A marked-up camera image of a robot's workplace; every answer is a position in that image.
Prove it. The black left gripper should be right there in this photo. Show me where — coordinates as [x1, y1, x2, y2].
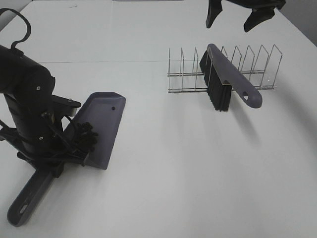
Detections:
[0, 99, 90, 178]

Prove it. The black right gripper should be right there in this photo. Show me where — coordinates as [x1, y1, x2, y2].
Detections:
[206, 0, 286, 32]

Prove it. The pile of coffee beans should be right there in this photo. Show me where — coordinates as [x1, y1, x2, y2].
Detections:
[71, 122, 99, 152]

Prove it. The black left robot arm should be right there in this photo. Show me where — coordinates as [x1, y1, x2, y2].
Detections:
[0, 46, 86, 178]

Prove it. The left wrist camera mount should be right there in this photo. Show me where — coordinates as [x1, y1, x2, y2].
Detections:
[52, 95, 81, 117]

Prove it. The chrome wire dish rack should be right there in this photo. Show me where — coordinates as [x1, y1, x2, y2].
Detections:
[167, 45, 283, 93]

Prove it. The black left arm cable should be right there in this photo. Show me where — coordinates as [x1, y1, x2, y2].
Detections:
[0, 7, 32, 53]

